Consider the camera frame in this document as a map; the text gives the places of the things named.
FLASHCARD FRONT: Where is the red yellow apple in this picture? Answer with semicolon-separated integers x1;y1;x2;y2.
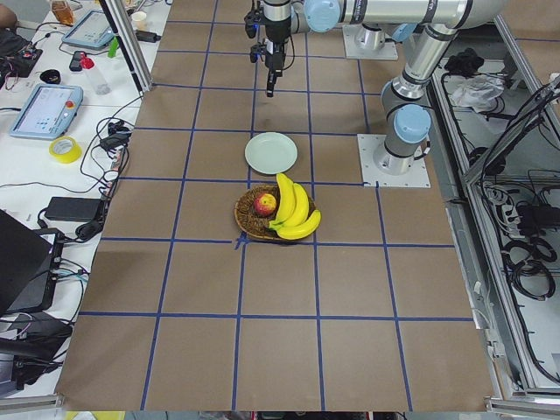
253;192;277;218

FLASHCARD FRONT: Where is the brown wicker basket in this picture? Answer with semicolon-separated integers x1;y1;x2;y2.
234;185;301;242

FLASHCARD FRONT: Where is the black laptop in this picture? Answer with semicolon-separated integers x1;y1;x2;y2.
1;212;63;315

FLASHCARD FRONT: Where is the black small bowl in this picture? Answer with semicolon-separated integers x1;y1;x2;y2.
39;69;61;85

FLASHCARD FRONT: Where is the black remote control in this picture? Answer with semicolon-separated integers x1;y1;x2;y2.
69;51;87;73

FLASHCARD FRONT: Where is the paper cup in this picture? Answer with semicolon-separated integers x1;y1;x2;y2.
130;10;148;31

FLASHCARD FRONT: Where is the pale green plate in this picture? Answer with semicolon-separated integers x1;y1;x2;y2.
244;132;298;175

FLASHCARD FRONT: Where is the crumpled white cloth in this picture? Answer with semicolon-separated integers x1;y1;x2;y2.
451;75;505;113

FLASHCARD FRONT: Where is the aluminium frame post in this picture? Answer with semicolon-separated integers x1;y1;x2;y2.
100;0;152;94

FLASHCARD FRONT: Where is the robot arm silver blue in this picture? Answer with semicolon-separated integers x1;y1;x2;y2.
244;1;506;176
357;23;417;51

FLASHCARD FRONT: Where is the near blue teach pendant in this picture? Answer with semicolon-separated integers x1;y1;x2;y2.
9;84;83;140

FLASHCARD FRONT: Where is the yellow banana bunch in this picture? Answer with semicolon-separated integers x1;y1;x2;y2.
269;173;322;241

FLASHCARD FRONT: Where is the blue teach pendant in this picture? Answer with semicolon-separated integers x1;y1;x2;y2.
9;84;83;140
61;10;114;49

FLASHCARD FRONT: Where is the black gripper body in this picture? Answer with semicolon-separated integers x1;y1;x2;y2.
249;1;291;70

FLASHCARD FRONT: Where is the green marker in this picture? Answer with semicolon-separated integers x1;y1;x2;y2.
108;37;120;59

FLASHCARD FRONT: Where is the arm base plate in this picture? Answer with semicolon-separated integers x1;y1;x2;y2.
342;25;398;61
357;134;431;188

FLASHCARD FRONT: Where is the yellow tape roll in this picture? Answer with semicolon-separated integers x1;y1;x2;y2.
49;136;82;164

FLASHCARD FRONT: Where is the far blue teach pendant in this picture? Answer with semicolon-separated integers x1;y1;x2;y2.
61;10;114;49

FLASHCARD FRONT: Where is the black power adapter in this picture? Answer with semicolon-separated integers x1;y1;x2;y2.
45;197;102;222

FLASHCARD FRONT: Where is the clear bottle red cap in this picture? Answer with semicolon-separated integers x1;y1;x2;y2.
80;53;111;95

